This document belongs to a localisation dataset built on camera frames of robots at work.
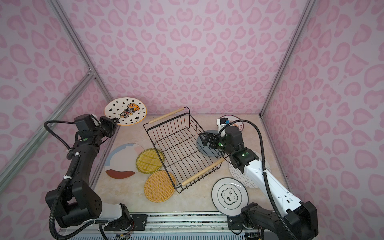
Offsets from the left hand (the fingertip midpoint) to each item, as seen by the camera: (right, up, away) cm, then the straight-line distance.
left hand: (117, 114), depth 79 cm
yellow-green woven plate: (+12, -28, +16) cm, 34 cm away
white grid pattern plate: (+70, -37, +8) cm, 79 cm away
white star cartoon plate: (+3, +3, +7) cm, 8 cm away
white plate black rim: (+59, -44, +3) cm, 74 cm away
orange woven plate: (+21, -40, +6) cm, 45 cm away
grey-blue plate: (+48, -22, +17) cm, 55 cm away
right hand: (+46, -10, -5) cm, 48 cm away
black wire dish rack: (+35, -26, +16) cm, 47 cm away
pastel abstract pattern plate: (-6, -29, +15) cm, 33 cm away
